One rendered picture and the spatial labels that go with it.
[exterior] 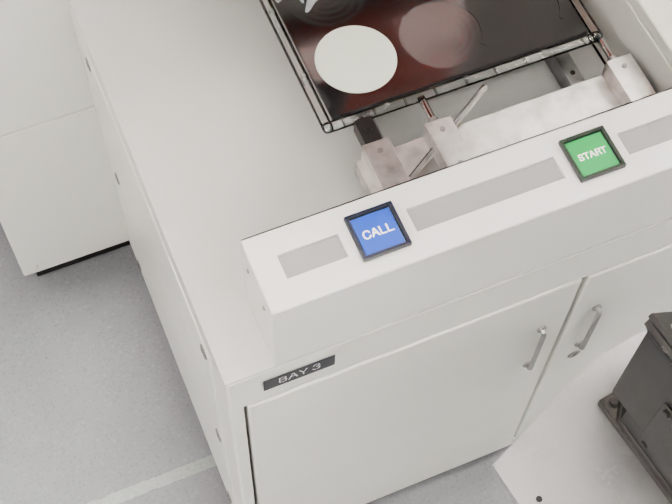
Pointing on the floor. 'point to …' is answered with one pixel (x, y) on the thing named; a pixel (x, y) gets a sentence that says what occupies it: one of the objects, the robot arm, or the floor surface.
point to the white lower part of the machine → (51, 144)
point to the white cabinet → (394, 362)
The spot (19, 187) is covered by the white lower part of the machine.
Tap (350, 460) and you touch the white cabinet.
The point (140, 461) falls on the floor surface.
